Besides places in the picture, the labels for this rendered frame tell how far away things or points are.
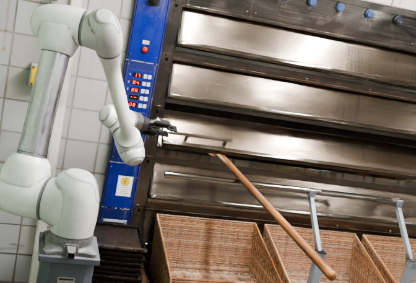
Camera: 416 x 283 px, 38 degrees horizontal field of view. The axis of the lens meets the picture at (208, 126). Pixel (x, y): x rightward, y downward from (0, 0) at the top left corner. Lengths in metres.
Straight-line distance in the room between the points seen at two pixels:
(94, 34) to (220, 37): 0.99
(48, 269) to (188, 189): 1.16
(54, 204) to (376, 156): 1.93
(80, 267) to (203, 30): 1.36
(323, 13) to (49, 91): 1.57
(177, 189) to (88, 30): 1.22
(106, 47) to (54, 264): 0.77
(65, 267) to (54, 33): 0.81
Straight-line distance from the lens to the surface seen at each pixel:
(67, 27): 2.20
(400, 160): 3.54
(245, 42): 3.05
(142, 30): 2.91
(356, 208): 3.52
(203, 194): 3.17
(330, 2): 3.23
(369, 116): 3.40
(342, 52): 3.27
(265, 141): 3.16
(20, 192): 2.17
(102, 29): 2.15
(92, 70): 2.94
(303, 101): 3.22
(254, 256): 3.27
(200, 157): 3.11
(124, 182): 3.05
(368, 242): 3.52
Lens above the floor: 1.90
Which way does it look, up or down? 11 degrees down
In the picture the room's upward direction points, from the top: 11 degrees clockwise
